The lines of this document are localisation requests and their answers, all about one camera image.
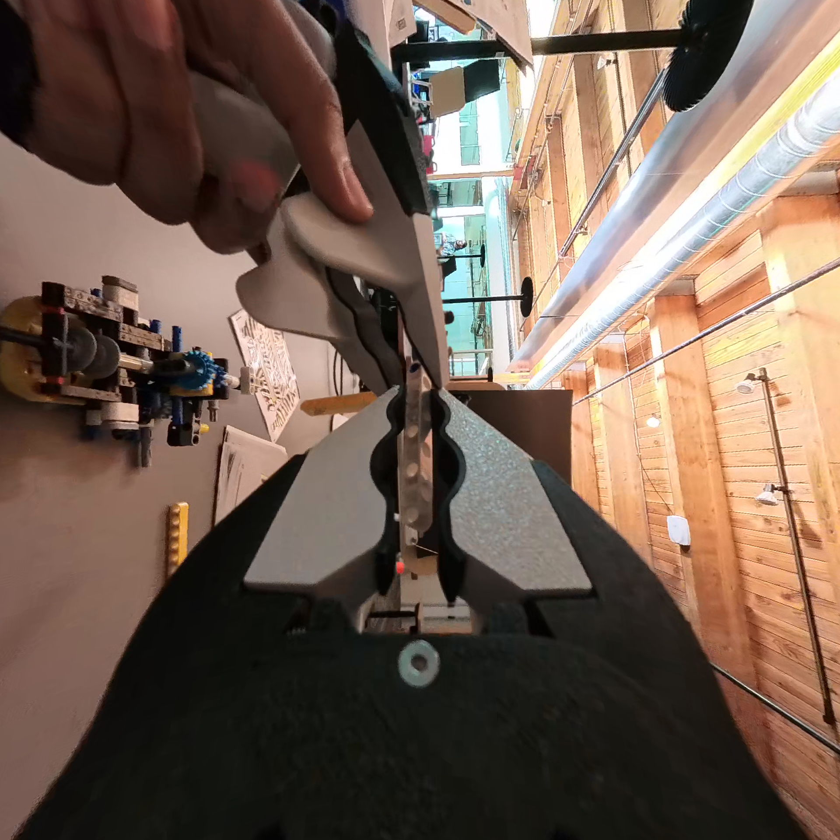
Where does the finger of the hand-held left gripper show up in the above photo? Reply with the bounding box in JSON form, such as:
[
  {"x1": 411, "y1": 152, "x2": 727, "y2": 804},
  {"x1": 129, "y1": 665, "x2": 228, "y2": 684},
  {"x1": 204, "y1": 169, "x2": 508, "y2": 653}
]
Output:
[
  {"x1": 235, "y1": 218, "x2": 399, "y2": 395},
  {"x1": 281, "y1": 123, "x2": 452, "y2": 391}
]

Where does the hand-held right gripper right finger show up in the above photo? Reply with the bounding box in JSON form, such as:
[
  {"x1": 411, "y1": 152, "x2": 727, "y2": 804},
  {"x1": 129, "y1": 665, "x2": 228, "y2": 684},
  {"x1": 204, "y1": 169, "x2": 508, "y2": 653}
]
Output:
[{"x1": 430, "y1": 387, "x2": 597, "y2": 632}]

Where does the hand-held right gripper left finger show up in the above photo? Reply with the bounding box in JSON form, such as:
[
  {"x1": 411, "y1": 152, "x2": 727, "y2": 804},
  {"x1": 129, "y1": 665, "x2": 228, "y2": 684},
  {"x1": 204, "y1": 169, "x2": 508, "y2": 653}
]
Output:
[{"x1": 243, "y1": 386, "x2": 403, "y2": 634}]

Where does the light grey lego beam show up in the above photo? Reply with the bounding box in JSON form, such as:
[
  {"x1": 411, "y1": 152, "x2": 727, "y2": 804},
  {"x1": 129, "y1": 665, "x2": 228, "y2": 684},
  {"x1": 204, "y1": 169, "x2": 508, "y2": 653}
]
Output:
[{"x1": 395, "y1": 354, "x2": 435, "y2": 534}]

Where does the multicoloured lego vehicle assembly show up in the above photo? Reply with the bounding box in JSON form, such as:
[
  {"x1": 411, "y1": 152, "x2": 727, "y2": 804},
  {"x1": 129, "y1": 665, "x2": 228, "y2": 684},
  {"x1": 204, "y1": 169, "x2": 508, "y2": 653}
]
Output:
[{"x1": 0, "y1": 276, "x2": 258, "y2": 468}]

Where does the lego instruction booklet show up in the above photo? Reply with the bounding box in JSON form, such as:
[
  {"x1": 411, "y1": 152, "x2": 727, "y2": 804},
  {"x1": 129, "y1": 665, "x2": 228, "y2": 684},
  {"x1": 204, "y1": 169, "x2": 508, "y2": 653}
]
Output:
[{"x1": 213, "y1": 425, "x2": 290, "y2": 526}]

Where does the yellow lego beam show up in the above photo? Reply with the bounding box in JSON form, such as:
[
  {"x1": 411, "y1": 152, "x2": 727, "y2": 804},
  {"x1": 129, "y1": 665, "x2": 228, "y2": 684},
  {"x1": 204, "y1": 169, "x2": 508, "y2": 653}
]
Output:
[{"x1": 164, "y1": 502, "x2": 190, "y2": 580}]

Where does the person's left hand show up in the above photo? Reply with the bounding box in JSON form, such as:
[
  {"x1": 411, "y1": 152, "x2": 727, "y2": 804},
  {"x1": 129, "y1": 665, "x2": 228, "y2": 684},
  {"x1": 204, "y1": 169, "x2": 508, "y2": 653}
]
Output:
[{"x1": 20, "y1": 0, "x2": 375, "y2": 255}]

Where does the zebra striped sticker sheet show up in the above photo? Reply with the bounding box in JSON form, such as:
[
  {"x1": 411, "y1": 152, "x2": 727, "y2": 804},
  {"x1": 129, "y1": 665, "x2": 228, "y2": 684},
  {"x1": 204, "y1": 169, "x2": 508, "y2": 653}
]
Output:
[{"x1": 228, "y1": 308, "x2": 301, "y2": 442}]

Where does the dark brown cabinet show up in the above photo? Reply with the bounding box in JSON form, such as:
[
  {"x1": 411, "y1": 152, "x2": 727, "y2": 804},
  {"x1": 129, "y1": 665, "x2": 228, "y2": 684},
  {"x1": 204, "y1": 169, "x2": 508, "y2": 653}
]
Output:
[{"x1": 453, "y1": 388, "x2": 574, "y2": 483}]

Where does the brown cardboard sheet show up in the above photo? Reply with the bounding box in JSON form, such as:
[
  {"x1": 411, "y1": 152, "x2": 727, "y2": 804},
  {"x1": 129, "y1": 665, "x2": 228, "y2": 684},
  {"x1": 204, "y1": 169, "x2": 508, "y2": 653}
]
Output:
[{"x1": 413, "y1": 0, "x2": 534, "y2": 67}]

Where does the black metal bar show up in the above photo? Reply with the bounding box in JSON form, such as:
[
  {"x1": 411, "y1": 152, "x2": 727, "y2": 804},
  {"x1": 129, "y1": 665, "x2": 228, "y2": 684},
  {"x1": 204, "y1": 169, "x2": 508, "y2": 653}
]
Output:
[{"x1": 392, "y1": 29, "x2": 683, "y2": 64}]

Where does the thin black rod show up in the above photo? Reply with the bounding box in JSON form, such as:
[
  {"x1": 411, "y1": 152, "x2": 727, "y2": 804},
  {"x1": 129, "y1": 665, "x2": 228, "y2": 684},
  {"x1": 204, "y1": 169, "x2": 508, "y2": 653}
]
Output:
[
  {"x1": 591, "y1": 256, "x2": 840, "y2": 401},
  {"x1": 712, "y1": 663, "x2": 840, "y2": 756}
]

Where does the black ribbed round fixture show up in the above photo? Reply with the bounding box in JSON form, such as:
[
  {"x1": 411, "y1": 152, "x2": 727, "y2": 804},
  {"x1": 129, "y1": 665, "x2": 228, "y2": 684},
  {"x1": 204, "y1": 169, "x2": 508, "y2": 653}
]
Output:
[{"x1": 661, "y1": 0, "x2": 756, "y2": 112}]

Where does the foil insulated pipe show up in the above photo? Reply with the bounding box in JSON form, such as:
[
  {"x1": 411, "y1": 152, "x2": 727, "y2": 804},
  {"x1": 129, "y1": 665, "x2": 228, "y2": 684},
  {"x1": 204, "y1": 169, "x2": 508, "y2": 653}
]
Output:
[{"x1": 525, "y1": 79, "x2": 840, "y2": 391}]

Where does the black lamp rail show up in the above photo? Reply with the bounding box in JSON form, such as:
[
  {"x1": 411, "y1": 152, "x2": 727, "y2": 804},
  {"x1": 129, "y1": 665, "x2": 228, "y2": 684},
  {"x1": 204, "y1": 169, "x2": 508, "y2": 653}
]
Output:
[{"x1": 758, "y1": 371, "x2": 837, "y2": 726}]

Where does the silver air duct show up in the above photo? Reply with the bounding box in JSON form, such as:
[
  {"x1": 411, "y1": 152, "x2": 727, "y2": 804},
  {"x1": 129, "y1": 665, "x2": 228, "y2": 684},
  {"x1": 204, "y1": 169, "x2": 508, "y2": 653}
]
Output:
[{"x1": 508, "y1": 0, "x2": 840, "y2": 375}]

